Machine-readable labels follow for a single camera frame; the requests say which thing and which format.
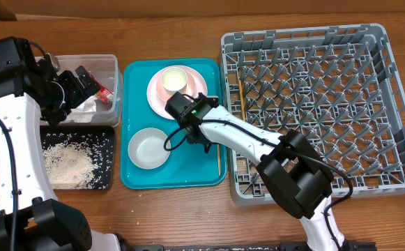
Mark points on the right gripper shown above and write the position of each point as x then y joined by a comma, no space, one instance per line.
199,140

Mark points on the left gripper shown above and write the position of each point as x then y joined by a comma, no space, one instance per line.
77,93

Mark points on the wooden chopstick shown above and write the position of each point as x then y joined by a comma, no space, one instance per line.
218,161
242,102

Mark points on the red snack wrapper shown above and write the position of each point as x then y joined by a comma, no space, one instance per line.
104,94

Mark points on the white napkin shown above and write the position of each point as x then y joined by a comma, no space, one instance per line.
88,105

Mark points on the small grey-white bowl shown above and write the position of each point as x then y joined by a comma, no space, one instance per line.
146,148

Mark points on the rice grains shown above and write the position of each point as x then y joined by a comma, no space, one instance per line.
69,165

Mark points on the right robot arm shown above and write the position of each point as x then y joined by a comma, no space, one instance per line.
295,175

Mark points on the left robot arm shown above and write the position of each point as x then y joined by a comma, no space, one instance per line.
31,217

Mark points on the grey dishwasher rack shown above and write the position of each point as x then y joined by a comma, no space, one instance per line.
338,85

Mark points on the clear plastic bin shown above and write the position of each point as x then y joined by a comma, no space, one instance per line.
105,68

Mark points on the teal serving tray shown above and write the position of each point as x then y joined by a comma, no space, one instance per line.
186,166

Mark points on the white round plate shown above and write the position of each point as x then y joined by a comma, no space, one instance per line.
158,105

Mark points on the cream cup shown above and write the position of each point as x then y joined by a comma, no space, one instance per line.
174,79

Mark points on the black tray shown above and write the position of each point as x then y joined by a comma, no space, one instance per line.
104,139

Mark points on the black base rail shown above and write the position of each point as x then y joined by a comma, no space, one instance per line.
288,246

